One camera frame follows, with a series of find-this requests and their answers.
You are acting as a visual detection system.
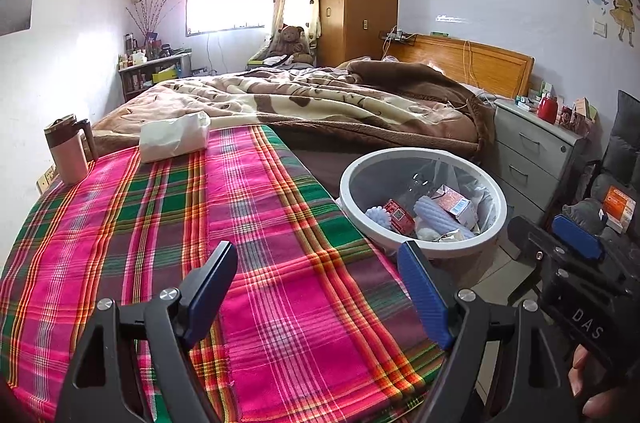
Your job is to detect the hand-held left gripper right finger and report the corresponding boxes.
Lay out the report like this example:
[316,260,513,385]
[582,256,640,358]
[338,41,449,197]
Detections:
[396,240,581,423]

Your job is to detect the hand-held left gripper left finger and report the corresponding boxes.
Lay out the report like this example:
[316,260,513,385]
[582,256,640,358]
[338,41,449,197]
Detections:
[54,240,240,423]

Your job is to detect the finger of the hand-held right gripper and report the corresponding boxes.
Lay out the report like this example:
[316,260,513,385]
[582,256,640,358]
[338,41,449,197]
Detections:
[507,215,591,284]
[551,213,640,286]

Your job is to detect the small orange box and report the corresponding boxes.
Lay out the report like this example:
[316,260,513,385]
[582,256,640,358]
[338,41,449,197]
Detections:
[430,184,480,229]

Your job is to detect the lavender ribbed foam sleeve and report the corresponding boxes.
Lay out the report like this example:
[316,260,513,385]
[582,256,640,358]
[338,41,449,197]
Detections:
[414,197,476,241]

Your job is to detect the lavender spiky ball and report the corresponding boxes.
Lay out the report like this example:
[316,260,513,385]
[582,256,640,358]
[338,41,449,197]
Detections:
[364,205,392,231]

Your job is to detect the clear plastic bottle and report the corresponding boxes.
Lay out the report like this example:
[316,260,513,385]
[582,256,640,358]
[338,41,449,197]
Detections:
[407,173,446,201]

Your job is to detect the white trash bin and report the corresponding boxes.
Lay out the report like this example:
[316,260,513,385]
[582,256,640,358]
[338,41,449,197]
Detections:
[339,148,508,260]

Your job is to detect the person's right hand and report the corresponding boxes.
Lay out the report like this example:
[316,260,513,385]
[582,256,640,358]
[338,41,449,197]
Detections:
[567,345,640,423]

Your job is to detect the orange white box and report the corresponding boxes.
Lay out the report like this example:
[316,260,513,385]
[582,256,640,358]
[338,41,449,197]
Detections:
[600,185,640,234]

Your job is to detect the grey nightstand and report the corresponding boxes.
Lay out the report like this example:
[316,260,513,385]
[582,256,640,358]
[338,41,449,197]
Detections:
[492,98,588,226]

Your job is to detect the pink green plaid cloth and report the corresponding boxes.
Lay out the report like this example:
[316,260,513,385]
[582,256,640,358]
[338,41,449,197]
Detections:
[0,123,451,423]

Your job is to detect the black chair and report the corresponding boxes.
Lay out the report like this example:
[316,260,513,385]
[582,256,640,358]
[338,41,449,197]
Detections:
[507,90,640,304]

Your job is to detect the red jar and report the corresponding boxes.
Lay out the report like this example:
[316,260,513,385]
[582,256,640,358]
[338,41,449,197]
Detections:
[537,93,558,124]

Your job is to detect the translucent bin liner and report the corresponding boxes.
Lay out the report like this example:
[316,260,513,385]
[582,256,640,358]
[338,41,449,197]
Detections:
[350,153,501,249]

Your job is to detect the pink box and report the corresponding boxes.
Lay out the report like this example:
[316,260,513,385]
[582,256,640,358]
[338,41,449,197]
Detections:
[572,97,598,136]

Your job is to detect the white tissue pack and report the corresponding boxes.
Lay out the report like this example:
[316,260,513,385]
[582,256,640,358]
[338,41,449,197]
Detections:
[139,112,211,164]

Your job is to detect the wooden headboard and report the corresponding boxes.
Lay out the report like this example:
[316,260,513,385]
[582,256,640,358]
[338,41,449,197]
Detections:
[390,34,535,100]

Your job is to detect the pink mug with brown lid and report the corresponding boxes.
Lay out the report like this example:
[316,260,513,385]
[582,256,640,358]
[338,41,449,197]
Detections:
[43,115,99,184]

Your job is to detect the brown patterned blanket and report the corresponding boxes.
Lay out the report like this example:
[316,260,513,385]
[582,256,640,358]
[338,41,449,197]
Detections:
[92,58,496,164]

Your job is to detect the cluttered shelf desk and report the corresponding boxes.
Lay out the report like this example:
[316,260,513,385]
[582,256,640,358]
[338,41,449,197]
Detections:
[118,52,193,101]

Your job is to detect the cluster of bottles and jars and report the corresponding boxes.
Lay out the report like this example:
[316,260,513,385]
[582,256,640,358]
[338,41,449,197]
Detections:
[118,33,173,68]

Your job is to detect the brown teddy bear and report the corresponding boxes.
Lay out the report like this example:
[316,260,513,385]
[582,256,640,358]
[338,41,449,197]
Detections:
[272,25,313,64]

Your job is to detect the window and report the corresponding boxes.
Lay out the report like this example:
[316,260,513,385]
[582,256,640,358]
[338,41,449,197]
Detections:
[185,0,273,38]

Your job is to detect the dried flower branches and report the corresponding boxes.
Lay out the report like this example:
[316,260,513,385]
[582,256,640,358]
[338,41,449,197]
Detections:
[125,0,173,36]

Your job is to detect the wall socket strip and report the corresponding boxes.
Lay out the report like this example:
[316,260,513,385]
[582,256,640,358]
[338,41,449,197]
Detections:
[37,165,60,192]

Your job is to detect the cartoon figure wall sticker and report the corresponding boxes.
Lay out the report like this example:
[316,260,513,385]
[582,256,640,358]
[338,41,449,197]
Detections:
[602,0,638,48]

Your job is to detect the shiny wall panel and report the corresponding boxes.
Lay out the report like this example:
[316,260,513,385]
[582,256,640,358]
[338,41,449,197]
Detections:
[0,0,37,36]

